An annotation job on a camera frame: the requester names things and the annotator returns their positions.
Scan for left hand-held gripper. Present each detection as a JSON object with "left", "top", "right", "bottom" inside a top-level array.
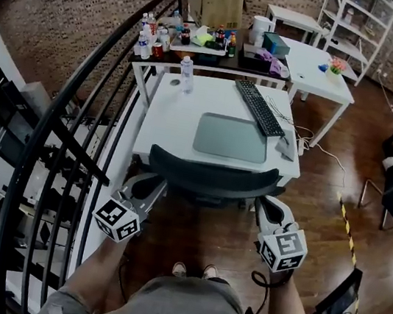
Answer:
[{"left": 88, "top": 165, "right": 171, "bottom": 251}]

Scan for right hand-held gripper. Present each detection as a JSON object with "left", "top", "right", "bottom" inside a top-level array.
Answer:
[{"left": 243, "top": 193, "right": 317, "bottom": 278}]

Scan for black office chair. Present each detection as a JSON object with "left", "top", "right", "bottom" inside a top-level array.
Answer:
[{"left": 142, "top": 143, "right": 290, "bottom": 220}]

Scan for person's right forearm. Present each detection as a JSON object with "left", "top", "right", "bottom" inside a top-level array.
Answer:
[{"left": 261, "top": 268, "right": 317, "bottom": 314}]

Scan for person's left forearm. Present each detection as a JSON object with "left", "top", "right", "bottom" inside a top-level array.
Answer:
[{"left": 61, "top": 232, "right": 139, "bottom": 314}]

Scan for grey wedge stand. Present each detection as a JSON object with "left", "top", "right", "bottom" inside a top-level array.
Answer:
[{"left": 273, "top": 130, "right": 300, "bottom": 163}]

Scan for grey desk mat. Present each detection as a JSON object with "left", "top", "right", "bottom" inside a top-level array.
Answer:
[{"left": 191, "top": 110, "right": 274, "bottom": 166}]

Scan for white power strip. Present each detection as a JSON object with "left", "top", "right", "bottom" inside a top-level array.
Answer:
[{"left": 294, "top": 135, "right": 308, "bottom": 157}]

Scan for person's right shoe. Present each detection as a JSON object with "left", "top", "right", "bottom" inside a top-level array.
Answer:
[{"left": 201, "top": 263, "right": 220, "bottom": 282}]

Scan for person's shoe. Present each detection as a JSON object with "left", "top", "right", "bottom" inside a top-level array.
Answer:
[
  {"left": 171, "top": 260, "right": 189, "bottom": 279},
  {"left": 201, "top": 263, "right": 220, "bottom": 282}
]

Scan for person's left shoe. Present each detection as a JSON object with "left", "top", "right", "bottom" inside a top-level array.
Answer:
[{"left": 171, "top": 260, "right": 189, "bottom": 279}]

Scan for yellow black floor tape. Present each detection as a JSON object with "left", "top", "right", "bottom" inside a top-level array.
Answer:
[{"left": 316, "top": 192, "right": 381, "bottom": 314}]

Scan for black keyboard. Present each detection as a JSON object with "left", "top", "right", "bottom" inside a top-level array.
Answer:
[{"left": 227, "top": 78, "right": 294, "bottom": 140}]

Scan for clear water bottle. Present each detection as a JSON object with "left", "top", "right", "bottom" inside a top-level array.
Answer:
[{"left": 175, "top": 54, "right": 199, "bottom": 96}]

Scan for person's grey shirt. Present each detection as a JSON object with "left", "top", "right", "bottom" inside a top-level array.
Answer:
[{"left": 42, "top": 253, "right": 309, "bottom": 314}]

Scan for black stair railing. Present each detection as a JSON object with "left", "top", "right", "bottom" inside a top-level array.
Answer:
[{"left": 0, "top": 0, "right": 187, "bottom": 314}]

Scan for large white desk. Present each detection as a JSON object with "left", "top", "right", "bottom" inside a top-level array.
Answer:
[{"left": 261, "top": 35, "right": 364, "bottom": 154}]

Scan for red drink can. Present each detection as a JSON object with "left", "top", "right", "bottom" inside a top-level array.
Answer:
[{"left": 150, "top": 41, "right": 166, "bottom": 60}]

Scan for black desk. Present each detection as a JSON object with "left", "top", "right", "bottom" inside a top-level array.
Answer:
[{"left": 127, "top": 10, "right": 299, "bottom": 93}]

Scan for labelled water bottle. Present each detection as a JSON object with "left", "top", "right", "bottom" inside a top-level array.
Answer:
[
  {"left": 135, "top": 30, "right": 155, "bottom": 61},
  {"left": 142, "top": 13, "right": 161, "bottom": 46}
]

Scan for white tray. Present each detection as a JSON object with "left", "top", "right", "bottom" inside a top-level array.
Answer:
[{"left": 168, "top": 32, "right": 229, "bottom": 60}]

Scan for purple cloth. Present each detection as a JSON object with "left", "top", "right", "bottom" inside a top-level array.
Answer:
[{"left": 251, "top": 47, "right": 288, "bottom": 77}]

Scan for white pill bottle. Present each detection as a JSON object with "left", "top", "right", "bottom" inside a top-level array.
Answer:
[{"left": 156, "top": 28, "right": 174, "bottom": 53}]

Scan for black tray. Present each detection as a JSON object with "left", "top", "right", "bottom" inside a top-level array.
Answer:
[{"left": 237, "top": 42, "right": 287, "bottom": 75}]

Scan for cola bottle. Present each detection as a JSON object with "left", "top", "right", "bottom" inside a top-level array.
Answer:
[
  {"left": 177, "top": 22, "right": 195, "bottom": 47},
  {"left": 213, "top": 24, "right": 229, "bottom": 51}
]

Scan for yellow-green cloth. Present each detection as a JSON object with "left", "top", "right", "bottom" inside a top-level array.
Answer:
[{"left": 190, "top": 23, "right": 217, "bottom": 49}]

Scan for orange drink bottle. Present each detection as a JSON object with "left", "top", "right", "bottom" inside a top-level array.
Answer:
[{"left": 224, "top": 30, "right": 240, "bottom": 60}]

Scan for potted flowers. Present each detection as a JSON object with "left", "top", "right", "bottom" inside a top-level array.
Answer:
[{"left": 323, "top": 55, "right": 350, "bottom": 85}]

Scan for teal box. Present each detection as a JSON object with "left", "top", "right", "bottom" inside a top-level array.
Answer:
[{"left": 259, "top": 29, "right": 294, "bottom": 60}]

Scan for white kettle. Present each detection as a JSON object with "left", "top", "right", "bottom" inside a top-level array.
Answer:
[{"left": 247, "top": 14, "right": 277, "bottom": 49}]

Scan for cardboard box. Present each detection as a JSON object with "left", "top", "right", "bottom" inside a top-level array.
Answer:
[{"left": 181, "top": 0, "right": 247, "bottom": 36}]

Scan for small white side table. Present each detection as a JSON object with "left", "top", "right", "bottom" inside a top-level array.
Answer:
[{"left": 261, "top": 4, "right": 327, "bottom": 48}]

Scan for white shelf rack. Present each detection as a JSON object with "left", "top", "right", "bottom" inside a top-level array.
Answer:
[{"left": 308, "top": 0, "right": 393, "bottom": 92}]

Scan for white power cable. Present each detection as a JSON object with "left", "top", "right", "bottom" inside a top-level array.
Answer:
[{"left": 286, "top": 123, "right": 355, "bottom": 186}]

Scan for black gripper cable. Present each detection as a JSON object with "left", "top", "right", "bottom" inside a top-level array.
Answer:
[{"left": 243, "top": 268, "right": 297, "bottom": 314}]

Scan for black keyboard cable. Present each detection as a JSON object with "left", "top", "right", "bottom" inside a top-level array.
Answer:
[{"left": 261, "top": 94, "right": 299, "bottom": 127}]

